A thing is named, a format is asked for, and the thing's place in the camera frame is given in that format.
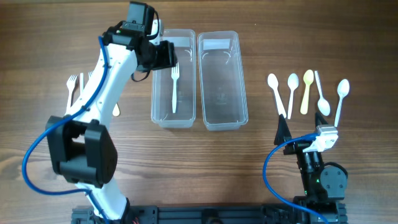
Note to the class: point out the left clear plastic container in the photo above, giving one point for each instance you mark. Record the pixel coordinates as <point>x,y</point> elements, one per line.
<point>162,83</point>

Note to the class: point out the white spoon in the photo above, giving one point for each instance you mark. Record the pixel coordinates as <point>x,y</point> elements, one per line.
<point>272,81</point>
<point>342,91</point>
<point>293,83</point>

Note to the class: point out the yellow plastic fork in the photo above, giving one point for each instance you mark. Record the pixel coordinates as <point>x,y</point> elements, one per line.
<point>116,110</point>

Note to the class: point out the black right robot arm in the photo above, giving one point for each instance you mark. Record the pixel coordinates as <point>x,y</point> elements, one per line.
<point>323,182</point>

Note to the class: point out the yellow plastic spoon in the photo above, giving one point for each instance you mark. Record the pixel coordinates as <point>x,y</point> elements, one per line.
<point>308,79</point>

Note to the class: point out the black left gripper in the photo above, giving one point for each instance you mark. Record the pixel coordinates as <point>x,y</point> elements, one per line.
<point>168,54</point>

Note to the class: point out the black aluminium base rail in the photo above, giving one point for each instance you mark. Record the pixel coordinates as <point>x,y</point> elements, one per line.
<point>268,213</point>

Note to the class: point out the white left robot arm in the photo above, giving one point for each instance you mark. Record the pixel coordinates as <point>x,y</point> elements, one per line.
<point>81,149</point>

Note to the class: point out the white spoon far left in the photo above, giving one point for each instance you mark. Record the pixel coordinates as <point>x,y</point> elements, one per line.
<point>272,81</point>

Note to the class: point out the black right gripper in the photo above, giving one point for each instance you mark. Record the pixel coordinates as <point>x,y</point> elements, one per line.
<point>298,147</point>

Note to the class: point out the white spoon far right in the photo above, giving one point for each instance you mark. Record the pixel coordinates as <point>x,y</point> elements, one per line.
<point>342,91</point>

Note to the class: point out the white spoon bowl down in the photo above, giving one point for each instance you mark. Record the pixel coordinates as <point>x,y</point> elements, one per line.
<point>323,104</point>

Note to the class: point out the translucent white plastic fork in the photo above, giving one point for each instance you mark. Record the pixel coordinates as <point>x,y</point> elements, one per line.
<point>82,83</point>

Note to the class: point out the light blue plastic fork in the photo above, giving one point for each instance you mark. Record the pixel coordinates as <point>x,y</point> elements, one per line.
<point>90,74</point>

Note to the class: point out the clear plastic container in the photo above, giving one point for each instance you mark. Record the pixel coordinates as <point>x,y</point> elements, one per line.
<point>162,83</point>
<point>223,93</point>

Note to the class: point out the right clear plastic container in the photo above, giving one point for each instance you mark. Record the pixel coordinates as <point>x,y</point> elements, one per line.
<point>223,93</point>

